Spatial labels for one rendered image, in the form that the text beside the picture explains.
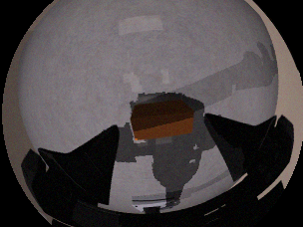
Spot orange block with black square face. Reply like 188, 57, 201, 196
131, 101, 194, 140

